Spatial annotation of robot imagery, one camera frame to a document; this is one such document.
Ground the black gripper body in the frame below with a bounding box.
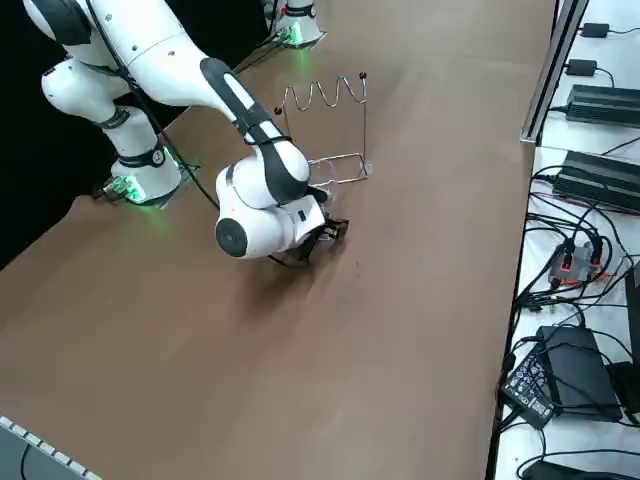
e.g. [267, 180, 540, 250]
[293, 227, 334, 265]

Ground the clear glass goblet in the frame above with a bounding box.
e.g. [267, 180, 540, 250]
[305, 155, 344, 204]

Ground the black labelled power adapter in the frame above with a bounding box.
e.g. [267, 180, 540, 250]
[499, 344, 556, 431]

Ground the long black power supply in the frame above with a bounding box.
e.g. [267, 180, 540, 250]
[551, 149, 640, 216]
[564, 83, 640, 129]

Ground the flat black box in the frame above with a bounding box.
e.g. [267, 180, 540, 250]
[536, 324, 624, 424]

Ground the black monitor edge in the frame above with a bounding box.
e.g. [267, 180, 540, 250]
[624, 259, 640, 361]

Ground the grey keyboard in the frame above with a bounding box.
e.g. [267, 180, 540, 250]
[0, 414, 102, 480]

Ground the chrome wire goblet holder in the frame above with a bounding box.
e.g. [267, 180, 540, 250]
[273, 71, 375, 185]

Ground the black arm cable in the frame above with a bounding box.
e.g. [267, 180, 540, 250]
[84, 0, 224, 211]

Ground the grey orange cable hub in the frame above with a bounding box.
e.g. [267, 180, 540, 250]
[546, 238, 614, 287]

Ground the aluminium camera mount post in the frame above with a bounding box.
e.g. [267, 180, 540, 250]
[519, 0, 592, 147]

